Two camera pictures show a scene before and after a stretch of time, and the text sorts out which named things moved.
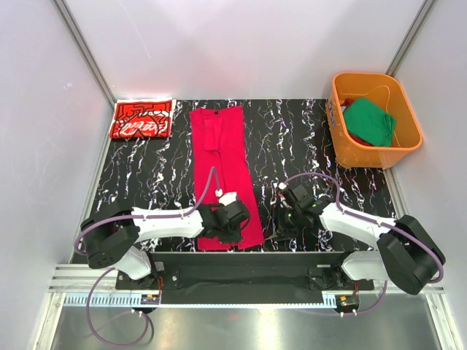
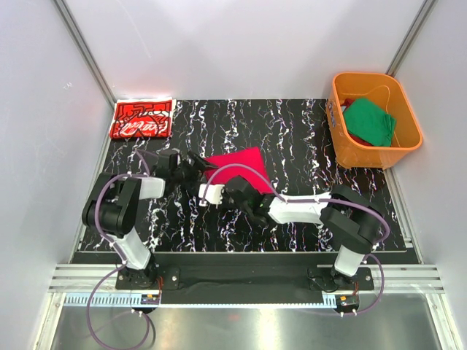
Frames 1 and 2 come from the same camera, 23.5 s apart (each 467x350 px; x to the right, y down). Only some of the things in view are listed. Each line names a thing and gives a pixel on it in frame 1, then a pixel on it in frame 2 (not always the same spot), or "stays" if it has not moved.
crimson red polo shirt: [219, 144] to [251, 157]
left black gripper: [226, 235] to [186, 168]
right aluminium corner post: [411, 37] stays
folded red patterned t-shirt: [144, 117] stays
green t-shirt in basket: [366, 120] stays
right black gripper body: [283, 224] to [229, 195]
